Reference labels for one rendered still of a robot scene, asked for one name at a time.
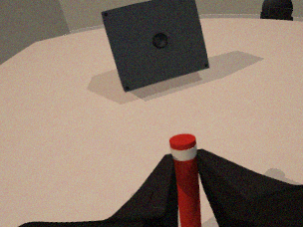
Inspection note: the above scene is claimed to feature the red peg with white band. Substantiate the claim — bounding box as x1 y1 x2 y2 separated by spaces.
170 133 202 227

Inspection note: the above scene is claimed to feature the dark grey square panel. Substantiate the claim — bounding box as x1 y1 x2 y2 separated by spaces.
101 0 208 93

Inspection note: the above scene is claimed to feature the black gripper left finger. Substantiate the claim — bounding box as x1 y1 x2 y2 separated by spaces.
17 153 179 227

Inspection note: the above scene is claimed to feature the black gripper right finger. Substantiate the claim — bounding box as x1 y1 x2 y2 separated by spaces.
196 148 303 227

